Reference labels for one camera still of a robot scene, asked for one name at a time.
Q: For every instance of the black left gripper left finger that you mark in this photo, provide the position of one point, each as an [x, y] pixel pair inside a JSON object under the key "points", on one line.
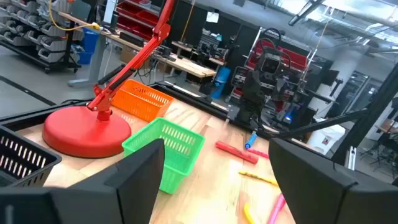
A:
{"points": [[93, 199]]}

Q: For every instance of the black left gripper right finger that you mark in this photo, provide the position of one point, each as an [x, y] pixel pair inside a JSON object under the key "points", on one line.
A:
{"points": [[326, 193]]}

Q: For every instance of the blue highlighter marker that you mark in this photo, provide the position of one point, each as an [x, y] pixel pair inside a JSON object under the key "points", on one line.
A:
{"points": [[250, 141]]}

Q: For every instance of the red highlighter marker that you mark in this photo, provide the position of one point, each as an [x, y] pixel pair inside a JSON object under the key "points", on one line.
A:
{"points": [[236, 152]]}

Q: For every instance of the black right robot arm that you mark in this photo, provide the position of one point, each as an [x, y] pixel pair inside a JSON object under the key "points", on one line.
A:
{"points": [[253, 93]]}

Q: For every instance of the red storage bin rack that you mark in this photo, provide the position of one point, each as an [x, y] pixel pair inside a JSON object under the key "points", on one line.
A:
{"points": [[140, 17], [297, 59]]}

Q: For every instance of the black plastic basket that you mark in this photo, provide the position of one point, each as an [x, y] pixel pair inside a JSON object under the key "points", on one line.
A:
{"points": [[53, 168]]}

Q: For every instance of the white box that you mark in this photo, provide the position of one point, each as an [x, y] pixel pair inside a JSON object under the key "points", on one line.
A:
{"points": [[326, 137]]}

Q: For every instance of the blue barrel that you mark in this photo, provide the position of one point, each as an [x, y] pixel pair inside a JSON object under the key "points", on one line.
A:
{"points": [[221, 81]]}

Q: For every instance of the red desk lamp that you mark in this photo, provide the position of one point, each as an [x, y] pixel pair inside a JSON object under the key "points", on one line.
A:
{"points": [[84, 130]]}

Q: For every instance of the wooden workbench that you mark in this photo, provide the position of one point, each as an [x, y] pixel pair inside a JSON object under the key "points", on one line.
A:
{"points": [[186, 66]]}

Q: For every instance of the green plastic basket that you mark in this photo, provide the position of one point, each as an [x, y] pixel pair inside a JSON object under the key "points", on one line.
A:
{"points": [[183, 155]]}

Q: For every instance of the orange plastic basket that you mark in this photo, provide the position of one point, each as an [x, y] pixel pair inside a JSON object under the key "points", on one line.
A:
{"points": [[140, 107]]}

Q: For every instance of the blue plastic bin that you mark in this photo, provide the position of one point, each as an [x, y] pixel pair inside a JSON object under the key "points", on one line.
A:
{"points": [[90, 40]]}

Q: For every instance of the grey bin shelving rack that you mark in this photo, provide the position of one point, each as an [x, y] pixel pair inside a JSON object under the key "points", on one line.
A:
{"points": [[46, 43]]}

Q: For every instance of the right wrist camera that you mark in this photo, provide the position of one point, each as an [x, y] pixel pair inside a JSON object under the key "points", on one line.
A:
{"points": [[270, 63]]}

